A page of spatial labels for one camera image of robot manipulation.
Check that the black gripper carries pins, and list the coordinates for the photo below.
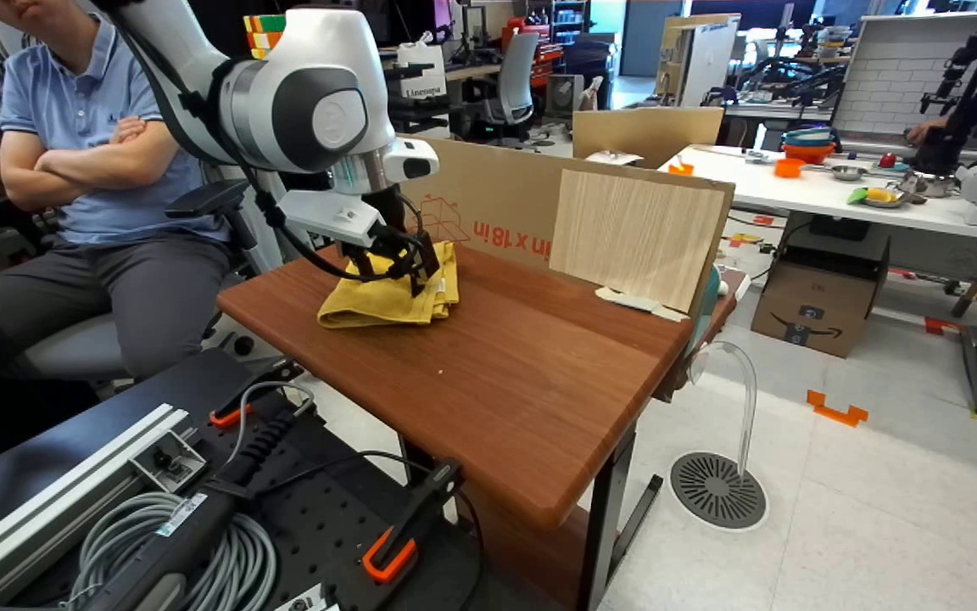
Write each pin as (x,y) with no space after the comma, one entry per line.
(392,220)

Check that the mustard yellow towel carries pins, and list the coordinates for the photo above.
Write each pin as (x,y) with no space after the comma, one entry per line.
(389,304)

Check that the black background robot arm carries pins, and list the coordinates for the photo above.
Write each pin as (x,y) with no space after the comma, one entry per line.
(946,140)

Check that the person right forearm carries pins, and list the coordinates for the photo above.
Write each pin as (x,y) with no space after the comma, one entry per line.
(41,193)

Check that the person left forearm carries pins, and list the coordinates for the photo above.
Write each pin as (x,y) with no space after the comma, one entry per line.
(116,169)

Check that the person right hand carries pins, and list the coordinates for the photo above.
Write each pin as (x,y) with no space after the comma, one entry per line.
(134,131)

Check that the small black orange clamp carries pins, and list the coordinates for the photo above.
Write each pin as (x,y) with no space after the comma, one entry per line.
(250,398)

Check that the gray background swivel chair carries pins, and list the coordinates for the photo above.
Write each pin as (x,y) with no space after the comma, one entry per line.
(516,81)

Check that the light wood panel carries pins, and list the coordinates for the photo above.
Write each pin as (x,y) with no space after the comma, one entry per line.
(634,231)

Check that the white flat board piece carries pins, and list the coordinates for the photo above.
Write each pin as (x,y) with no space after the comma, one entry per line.
(637,304)

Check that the large black orange clamp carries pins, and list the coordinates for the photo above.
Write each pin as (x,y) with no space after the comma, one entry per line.
(416,515)

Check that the open plain cardboard box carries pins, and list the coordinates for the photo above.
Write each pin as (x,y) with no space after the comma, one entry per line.
(645,131)

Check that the colourful cube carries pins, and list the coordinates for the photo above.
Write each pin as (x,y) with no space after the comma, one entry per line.
(262,37)

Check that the seated person blue shirt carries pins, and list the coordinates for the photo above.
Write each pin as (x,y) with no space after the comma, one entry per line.
(116,274)

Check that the teal container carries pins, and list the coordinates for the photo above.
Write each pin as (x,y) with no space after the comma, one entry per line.
(706,307)

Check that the black cylindrical bar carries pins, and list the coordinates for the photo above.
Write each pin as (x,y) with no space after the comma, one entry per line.
(208,512)

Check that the gray office chair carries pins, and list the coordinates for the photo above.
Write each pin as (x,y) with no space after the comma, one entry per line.
(70,347)

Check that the tall cardboard white panel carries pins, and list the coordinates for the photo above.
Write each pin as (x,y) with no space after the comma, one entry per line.
(696,64)

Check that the round floor stand gooseneck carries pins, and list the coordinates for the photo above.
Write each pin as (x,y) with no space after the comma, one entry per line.
(717,490)

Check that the orange bowl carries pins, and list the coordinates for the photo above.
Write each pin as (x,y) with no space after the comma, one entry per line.
(788,169)

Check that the small cardboard box printed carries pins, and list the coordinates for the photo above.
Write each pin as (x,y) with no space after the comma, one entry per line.
(813,307)

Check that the white work table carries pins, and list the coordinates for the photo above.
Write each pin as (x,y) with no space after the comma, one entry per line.
(816,195)

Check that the red blue bowl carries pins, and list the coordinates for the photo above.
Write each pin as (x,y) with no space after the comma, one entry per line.
(808,145)

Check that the green plate with food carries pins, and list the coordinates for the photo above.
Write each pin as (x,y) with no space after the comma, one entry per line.
(877,198)

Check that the white pegboard panel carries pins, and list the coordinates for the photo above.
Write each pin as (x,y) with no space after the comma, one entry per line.
(890,81)

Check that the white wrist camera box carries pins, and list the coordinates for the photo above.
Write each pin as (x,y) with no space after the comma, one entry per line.
(330,215)

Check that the black table leg frame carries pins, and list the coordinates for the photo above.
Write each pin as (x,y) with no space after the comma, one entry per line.
(607,512)

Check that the aluminum rail profile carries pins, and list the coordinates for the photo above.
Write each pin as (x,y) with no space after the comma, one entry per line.
(58,490)

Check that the orange floor bracket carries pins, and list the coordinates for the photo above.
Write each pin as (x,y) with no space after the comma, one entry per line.
(836,408)

